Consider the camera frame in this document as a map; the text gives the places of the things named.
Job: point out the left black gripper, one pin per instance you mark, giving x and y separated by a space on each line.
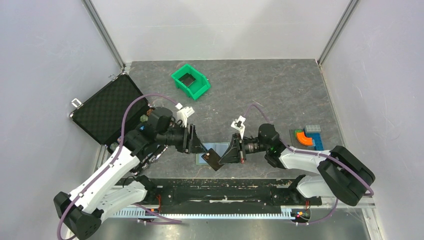
191 143

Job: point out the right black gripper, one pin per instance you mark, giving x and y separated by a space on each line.
233 155

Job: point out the green card holder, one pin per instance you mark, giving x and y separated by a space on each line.
218 147

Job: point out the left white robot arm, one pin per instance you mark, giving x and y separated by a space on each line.
84 209

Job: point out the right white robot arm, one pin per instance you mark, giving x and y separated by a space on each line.
336 173

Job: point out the green plastic bin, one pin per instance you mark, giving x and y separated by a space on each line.
198 88

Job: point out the toy brick assembly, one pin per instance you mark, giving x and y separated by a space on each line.
308 138

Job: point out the black poker chip case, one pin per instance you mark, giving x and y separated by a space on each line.
109 119

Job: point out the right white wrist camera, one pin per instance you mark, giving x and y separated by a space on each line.
238 124

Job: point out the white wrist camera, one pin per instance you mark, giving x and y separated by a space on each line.
183 113
238 124

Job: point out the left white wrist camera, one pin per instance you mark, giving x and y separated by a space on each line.
183 113

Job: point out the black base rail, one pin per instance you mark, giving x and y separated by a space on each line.
225 196

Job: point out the white toothed cable strip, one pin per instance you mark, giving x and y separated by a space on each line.
133 212

